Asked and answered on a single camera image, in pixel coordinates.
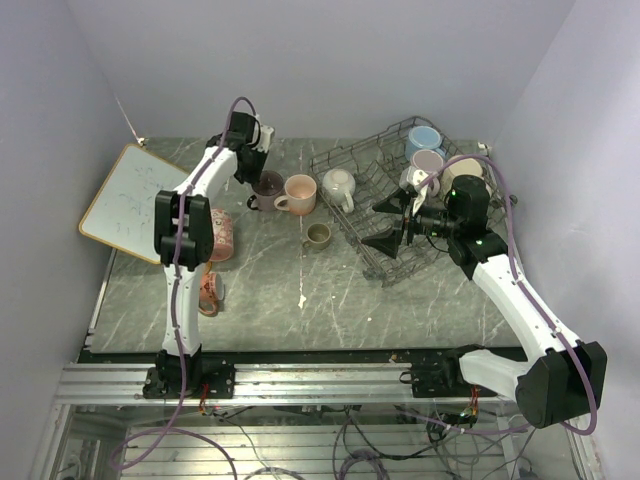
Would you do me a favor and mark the orange mug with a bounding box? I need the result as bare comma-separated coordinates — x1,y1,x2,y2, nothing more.
198,272,225,317

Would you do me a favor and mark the green inside floral mug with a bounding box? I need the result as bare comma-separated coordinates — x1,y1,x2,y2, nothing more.
439,155,493,200

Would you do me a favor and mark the lavender mug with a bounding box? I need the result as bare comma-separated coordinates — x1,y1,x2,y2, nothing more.
410,149,444,198

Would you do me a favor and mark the pink patterned mug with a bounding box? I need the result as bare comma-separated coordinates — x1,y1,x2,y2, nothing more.
210,208,234,262

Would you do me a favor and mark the cream white speckled mug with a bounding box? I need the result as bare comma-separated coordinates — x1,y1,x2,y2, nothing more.
322,168,356,213

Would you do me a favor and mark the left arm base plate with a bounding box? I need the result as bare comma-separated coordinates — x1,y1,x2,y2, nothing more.
142,353,236,400

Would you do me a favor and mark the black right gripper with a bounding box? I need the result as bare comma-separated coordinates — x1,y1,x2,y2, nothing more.
361,187,461,258

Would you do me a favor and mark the light blue mug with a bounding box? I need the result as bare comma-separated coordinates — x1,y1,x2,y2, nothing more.
405,126,445,161

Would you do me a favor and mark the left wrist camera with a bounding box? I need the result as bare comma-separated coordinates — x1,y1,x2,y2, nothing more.
251,114,275,153

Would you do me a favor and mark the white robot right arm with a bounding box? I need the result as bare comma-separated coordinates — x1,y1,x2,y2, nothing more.
362,175,607,435

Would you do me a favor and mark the small olive grey cup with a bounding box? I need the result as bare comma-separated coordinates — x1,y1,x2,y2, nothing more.
302,223,332,251

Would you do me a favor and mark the purple mug dark handle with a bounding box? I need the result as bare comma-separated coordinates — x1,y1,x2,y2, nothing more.
246,170,284,212

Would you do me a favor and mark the small whiteboard wooden frame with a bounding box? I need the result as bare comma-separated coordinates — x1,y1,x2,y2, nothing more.
79,144,187,265

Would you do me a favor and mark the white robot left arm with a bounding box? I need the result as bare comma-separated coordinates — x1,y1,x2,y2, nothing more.
152,111,274,397

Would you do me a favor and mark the grey wire dish rack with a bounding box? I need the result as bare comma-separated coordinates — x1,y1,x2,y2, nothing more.
310,116,510,286

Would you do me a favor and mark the aluminium mounting rail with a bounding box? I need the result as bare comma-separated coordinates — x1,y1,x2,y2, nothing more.
54,349,526,406

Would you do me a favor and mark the peach pink mug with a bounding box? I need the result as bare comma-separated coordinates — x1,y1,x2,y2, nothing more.
273,174,317,216

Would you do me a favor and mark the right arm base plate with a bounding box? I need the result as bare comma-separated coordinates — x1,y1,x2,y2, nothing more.
399,345,479,398

